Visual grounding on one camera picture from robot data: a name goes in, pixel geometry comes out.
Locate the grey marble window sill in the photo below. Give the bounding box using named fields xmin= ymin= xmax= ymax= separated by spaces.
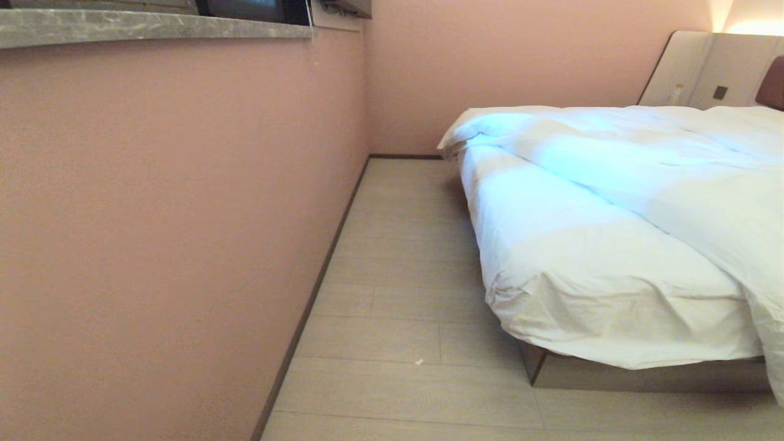
xmin=0 ymin=8 xmax=314 ymax=50

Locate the white duvet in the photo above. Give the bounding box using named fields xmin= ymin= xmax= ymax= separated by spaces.
xmin=437 ymin=105 xmax=784 ymax=407

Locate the white bed sheet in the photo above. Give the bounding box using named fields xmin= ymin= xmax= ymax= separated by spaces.
xmin=460 ymin=145 xmax=764 ymax=370

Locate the dark skirting board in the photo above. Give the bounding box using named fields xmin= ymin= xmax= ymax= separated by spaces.
xmin=250 ymin=154 xmax=443 ymax=441

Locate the brown cushion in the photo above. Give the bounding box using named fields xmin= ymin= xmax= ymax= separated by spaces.
xmin=755 ymin=56 xmax=784 ymax=112

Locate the dark window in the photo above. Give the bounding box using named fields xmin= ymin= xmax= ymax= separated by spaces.
xmin=197 ymin=0 xmax=313 ymax=27

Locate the wooden bed frame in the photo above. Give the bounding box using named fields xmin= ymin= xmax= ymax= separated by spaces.
xmin=519 ymin=341 xmax=774 ymax=393

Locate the beige padded headboard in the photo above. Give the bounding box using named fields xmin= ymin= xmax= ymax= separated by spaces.
xmin=638 ymin=31 xmax=784 ymax=111

